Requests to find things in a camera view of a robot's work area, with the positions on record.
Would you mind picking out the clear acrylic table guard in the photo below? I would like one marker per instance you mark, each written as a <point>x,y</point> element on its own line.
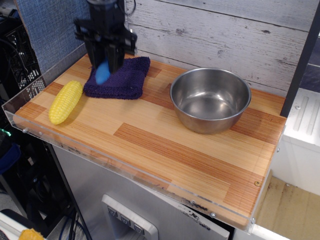
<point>221,176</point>

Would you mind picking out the white toy sink unit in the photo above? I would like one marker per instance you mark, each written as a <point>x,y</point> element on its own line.
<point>297,157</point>

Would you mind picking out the yellow toy corn cob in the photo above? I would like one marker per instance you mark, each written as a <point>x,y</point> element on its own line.
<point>64,102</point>

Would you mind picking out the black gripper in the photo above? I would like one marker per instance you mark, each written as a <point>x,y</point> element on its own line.
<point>106,27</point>

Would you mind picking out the black vertical post right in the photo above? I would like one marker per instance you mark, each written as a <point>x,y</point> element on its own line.
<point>302,63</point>

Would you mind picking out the yellow object bottom left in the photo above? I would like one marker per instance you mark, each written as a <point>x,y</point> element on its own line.
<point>30,234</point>

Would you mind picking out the black plastic crate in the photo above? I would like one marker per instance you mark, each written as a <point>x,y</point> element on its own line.
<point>18,63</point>

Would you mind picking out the blue handled metal spoon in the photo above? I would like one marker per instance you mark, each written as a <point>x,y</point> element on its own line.
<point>102,73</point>

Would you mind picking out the stainless steel toy fridge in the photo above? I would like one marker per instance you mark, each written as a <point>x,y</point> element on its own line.
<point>115,207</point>

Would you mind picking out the stainless steel bowl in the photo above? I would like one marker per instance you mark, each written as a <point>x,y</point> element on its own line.
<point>209,100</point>

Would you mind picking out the purple folded towel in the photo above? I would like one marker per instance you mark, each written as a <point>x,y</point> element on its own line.
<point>126,83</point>

